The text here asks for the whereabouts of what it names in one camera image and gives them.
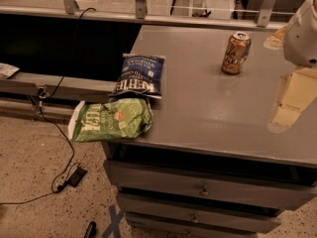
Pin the grey metal rail beam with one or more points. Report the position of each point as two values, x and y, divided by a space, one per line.
71 88

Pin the orange soda can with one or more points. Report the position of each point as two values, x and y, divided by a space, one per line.
236 52

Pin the green Kettle chip bag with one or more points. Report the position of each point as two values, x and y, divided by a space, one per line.
125 118

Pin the black cylindrical object on floor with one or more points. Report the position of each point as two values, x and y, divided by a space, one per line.
91 230

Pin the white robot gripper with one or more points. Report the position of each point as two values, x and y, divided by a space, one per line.
302 39

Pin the middle drawer with knob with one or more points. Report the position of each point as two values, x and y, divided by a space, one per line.
196 214

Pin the blue Kettle chip bag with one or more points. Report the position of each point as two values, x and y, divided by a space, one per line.
140 75

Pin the bottom drawer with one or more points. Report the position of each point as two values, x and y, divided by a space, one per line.
185 228

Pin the black power adapter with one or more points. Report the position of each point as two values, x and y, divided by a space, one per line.
76 177

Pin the white paper on rail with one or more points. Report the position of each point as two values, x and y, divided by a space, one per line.
7 70

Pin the grey drawer cabinet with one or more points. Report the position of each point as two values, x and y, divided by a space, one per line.
210 122

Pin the drawer with knob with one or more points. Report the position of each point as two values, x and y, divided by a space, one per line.
207 186
196 214

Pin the top drawer with knob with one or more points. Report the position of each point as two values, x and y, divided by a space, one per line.
207 186

